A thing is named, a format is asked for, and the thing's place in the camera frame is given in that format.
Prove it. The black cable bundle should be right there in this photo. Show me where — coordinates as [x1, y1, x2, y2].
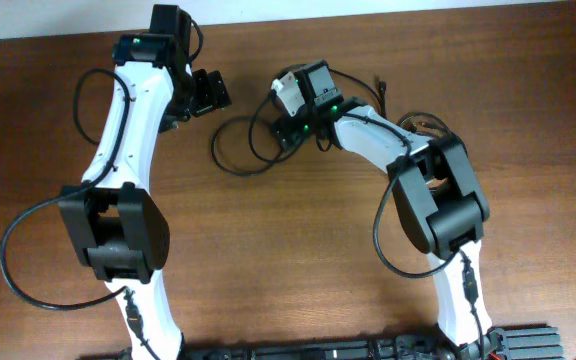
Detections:
[375, 75, 469, 151]

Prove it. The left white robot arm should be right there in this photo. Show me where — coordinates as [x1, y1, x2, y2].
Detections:
[58, 4, 231, 359]

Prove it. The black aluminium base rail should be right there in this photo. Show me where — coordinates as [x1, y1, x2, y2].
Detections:
[77, 324, 567, 360]

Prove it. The black separated usb cable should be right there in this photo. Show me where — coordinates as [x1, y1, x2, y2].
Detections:
[210, 67, 384, 178]

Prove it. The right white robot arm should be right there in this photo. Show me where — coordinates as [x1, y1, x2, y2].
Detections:
[270, 61, 492, 354]

